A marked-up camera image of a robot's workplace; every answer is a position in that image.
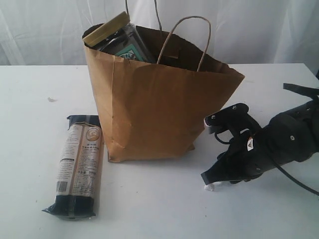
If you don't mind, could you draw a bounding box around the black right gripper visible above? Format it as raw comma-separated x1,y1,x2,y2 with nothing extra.
201,103,275,185

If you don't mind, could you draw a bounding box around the white pellet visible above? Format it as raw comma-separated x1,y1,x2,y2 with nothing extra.
204,184,215,192
216,181,231,187

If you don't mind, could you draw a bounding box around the large brown paper bag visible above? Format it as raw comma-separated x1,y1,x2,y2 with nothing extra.
83,11,244,163

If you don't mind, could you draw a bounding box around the dark noodle packet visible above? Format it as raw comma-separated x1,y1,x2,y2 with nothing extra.
43,115,103,220

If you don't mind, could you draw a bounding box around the nut jar with yellow lid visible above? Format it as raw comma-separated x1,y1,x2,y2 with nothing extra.
82,12,155,63

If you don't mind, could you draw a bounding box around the white paper scrap on table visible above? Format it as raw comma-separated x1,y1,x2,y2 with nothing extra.
47,97,57,103

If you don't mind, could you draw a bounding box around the white backdrop curtain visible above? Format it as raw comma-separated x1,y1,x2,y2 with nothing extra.
0,0,319,72

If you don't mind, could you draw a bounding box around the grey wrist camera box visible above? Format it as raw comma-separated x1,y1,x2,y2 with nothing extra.
204,114,224,134

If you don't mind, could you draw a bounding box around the black cable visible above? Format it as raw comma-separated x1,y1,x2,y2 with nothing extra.
269,155,319,196

